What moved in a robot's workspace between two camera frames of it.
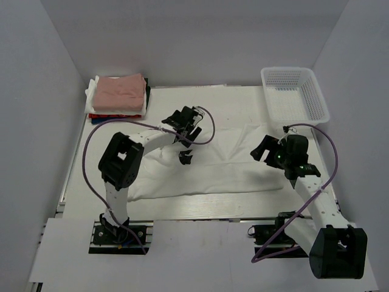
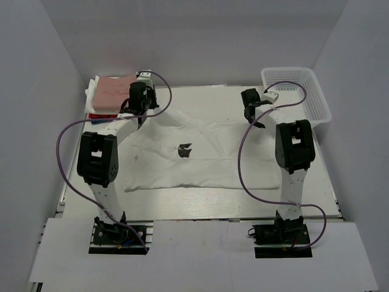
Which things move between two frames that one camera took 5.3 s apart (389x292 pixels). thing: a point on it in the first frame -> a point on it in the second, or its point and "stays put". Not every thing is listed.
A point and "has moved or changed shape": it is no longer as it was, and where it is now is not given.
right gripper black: (269, 143) -> (259, 125)
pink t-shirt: (123, 93) stays put
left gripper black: (193, 133) -> (151, 91)
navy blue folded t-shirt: (96, 120) stays put
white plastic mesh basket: (293, 97) stays put
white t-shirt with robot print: (222, 160) has moved or changed shape
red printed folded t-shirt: (92, 115) stays put
